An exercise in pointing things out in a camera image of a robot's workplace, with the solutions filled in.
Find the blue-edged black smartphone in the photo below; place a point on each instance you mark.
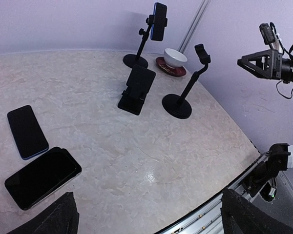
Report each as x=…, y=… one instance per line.
x=159, y=21

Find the red round saucer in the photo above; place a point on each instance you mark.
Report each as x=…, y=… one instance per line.
x=176, y=72

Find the white ceramic bowl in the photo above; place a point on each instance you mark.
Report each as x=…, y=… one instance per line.
x=174, y=58

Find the black smartphone blue edge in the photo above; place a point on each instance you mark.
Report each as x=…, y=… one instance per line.
x=27, y=133

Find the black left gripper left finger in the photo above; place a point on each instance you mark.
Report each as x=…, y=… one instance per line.
x=61, y=217

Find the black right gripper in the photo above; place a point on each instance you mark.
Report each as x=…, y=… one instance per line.
x=270, y=69

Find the black round-base pole stand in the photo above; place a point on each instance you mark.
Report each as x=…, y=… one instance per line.
x=135, y=59

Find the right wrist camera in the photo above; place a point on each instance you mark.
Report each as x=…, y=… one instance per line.
x=271, y=37

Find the black folding phone stand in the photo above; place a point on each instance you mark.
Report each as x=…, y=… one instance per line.
x=138, y=84

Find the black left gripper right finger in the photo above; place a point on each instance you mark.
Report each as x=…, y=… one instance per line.
x=250, y=219

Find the black smartphone silver edge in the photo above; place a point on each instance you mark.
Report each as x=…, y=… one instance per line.
x=41, y=177

